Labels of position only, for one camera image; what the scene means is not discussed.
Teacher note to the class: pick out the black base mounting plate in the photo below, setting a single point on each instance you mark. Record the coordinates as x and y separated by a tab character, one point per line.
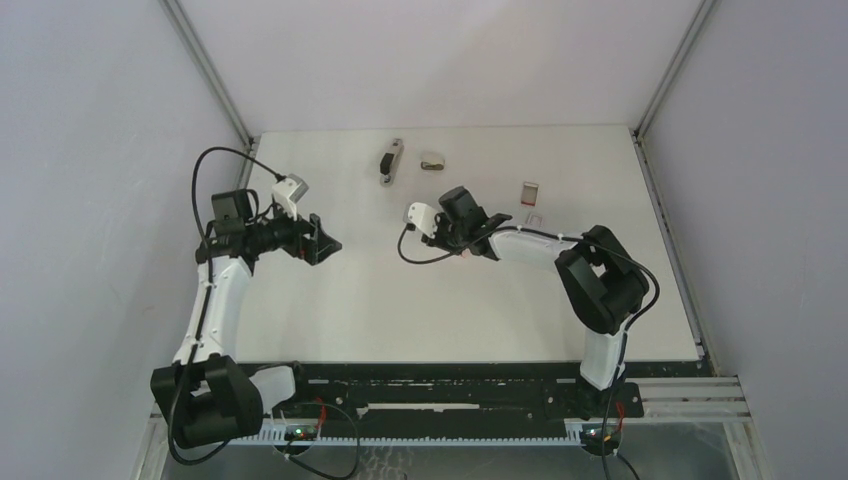
469	400

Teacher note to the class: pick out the left controller board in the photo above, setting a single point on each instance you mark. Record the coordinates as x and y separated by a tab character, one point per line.
301	434

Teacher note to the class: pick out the small beige stapler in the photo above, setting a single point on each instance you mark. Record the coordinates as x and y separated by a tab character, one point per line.
432	161

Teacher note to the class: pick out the left aluminium frame post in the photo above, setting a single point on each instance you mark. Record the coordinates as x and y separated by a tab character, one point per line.
178	16

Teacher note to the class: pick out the closed red staple box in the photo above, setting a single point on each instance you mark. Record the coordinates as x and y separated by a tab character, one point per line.
534	220

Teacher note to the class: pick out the right controller board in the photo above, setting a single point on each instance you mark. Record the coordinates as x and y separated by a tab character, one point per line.
600	442

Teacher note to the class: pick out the controller board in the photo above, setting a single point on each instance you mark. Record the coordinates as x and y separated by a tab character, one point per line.
600	442
301	434

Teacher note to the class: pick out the right aluminium frame post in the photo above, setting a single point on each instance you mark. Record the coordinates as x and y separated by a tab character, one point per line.
681	54

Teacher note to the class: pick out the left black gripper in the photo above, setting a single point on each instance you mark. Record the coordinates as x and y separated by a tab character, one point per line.
325	245

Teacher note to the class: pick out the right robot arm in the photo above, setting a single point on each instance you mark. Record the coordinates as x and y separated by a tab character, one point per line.
607	289

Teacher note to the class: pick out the white cable duct rail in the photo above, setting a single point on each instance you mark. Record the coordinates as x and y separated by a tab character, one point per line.
569	436

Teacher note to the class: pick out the aluminium frame post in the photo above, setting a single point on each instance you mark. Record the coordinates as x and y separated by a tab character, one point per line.
178	16
681	54

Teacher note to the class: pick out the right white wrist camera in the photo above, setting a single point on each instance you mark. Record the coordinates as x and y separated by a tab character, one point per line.
423	217

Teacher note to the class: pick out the grey black long stapler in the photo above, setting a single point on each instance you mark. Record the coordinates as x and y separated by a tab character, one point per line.
389	162

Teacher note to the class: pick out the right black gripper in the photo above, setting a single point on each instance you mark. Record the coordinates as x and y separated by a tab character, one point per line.
440	220

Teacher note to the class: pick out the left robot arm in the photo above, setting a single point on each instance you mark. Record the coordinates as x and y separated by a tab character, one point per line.
204	394

